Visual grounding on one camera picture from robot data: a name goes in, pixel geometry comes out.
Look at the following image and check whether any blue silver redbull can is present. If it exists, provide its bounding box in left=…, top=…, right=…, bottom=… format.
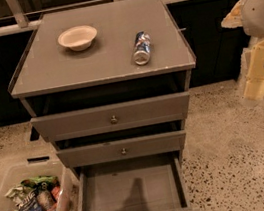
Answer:
left=132, top=31, right=151, bottom=66

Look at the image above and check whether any grey drawer cabinet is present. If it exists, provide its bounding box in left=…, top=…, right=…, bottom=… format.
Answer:
left=0, top=0, right=215, bottom=198

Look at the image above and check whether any grey top drawer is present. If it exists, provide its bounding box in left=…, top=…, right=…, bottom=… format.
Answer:
left=31, top=92, right=190, bottom=142

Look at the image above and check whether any grey middle drawer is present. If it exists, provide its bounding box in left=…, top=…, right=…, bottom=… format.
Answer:
left=57, top=130, right=186, bottom=168

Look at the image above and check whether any grey open bottom drawer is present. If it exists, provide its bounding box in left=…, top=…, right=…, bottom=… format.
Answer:
left=77, top=152, right=199, bottom=211

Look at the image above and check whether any white paper bowl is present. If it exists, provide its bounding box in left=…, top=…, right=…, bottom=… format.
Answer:
left=58, top=25, right=98, bottom=52

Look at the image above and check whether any green snack bag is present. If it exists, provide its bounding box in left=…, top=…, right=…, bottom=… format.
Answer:
left=21, top=175, right=59, bottom=191

